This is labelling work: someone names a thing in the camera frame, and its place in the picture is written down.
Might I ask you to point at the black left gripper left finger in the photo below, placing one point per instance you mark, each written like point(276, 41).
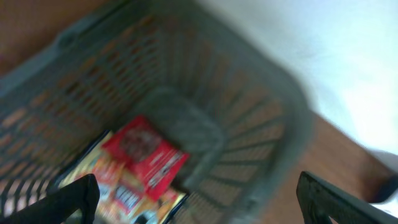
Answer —
point(82, 194)

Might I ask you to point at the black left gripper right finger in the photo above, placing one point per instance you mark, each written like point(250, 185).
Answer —
point(322, 202)

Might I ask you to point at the grey plastic mesh basket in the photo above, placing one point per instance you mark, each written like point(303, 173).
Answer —
point(242, 118)

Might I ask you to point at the red snack bag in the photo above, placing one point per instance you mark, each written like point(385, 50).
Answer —
point(147, 155)

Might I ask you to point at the white barcode scanner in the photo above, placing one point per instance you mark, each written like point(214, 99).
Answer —
point(385, 198)

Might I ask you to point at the yellow snack bag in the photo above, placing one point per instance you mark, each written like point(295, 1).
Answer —
point(121, 196)

